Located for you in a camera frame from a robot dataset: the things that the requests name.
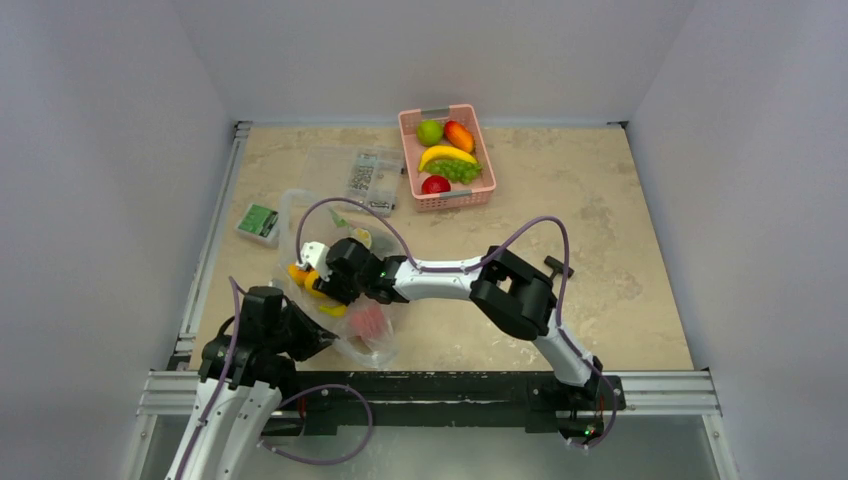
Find small yellow fake banana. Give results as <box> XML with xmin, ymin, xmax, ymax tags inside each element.
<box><xmin>319</xmin><ymin>304</ymin><xmax>348</xmax><ymax>318</ymax></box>

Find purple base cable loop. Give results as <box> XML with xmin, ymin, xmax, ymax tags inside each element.
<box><xmin>256</xmin><ymin>384</ymin><xmax>374</xmax><ymax>467</ymax></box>

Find black T-handle tool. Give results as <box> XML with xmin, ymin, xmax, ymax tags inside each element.
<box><xmin>544</xmin><ymin>256</ymin><xmax>575</xmax><ymax>280</ymax></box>

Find green fake grapes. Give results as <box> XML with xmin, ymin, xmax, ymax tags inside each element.
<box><xmin>424</xmin><ymin>160</ymin><xmax>482</xmax><ymax>185</ymax></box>

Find green label small box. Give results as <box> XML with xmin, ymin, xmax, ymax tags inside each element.
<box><xmin>235</xmin><ymin>203</ymin><xmax>279</xmax><ymax>248</ymax></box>

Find red fake apple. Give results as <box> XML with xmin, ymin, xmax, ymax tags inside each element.
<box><xmin>421</xmin><ymin>175</ymin><xmax>452</xmax><ymax>195</ymax></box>

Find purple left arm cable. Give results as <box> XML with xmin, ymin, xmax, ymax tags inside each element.
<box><xmin>173</xmin><ymin>276</ymin><xmax>250</xmax><ymax>480</ymax></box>

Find clear plastic bag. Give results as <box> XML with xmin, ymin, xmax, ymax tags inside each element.
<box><xmin>274</xmin><ymin>189</ymin><xmax>401</xmax><ymax>370</ymax></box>

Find pink red fake peach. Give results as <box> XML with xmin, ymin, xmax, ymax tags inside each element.
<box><xmin>349</xmin><ymin>306</ymin><xmax>389</xmax><ymax>340</ymax></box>

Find pink plastic basket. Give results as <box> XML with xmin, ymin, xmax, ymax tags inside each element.
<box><xmin>398</xmin><ymin>104</ymin><xmax>497</xmax><ymax>212</ymax></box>

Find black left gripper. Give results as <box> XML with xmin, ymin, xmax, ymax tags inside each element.
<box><xmin>264</xmin><ymin>299</ymin><xmax>338</xmax><ymax>361</ymax></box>

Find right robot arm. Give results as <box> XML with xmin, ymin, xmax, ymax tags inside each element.
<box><xmin>296</xmin><ymin>237</ymin><xmax>603</xmax><ymax>407</ymax></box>

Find green fake lime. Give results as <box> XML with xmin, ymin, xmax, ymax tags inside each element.
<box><xmin>416</xmin><ymin>120</ymin><xmax>444</xmax><ymax>147</ymax></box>

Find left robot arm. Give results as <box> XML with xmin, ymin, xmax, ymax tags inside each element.
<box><xmin>165</xmin><ymin>286</ymin><xmax>337</xmax><ymax>479</ymax></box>

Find red orange fake mango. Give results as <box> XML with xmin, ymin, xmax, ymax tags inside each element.
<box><xmin>443</xmin><ymin>120</ymin><xmax>475</xmax><ymax>154</ymax></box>

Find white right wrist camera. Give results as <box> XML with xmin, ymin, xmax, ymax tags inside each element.
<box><xmin>295</xmin><ymin>241</ymin><xmax>331</xmax><ymax>281</ymax></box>

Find orange fake fruit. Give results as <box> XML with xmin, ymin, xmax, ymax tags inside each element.
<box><xmin>287</xmin><ymin>263</ymin><xmax>311</xmax><ymax>287</ymax></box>

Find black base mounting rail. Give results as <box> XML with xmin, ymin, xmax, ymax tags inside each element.
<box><xmin>262</xmin><ymin>371</ymin><xmax>627</xmax><ymax>442</ymax></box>

